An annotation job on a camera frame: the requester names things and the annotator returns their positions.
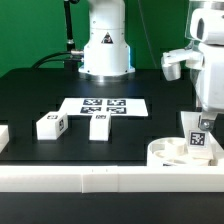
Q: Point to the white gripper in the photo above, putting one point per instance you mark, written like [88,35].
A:
[209,85]

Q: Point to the white marker sheet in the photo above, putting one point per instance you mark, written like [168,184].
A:
[116,106]

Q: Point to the white right fence wall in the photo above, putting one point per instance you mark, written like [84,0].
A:
[218,158]

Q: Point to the white fence wall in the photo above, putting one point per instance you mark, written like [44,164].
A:
[105,179]
[4,137]
[218,158]

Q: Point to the white front fence wall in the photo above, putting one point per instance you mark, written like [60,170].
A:
[105,179]

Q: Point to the white left fence wall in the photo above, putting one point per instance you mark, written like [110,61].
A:
[4,137]

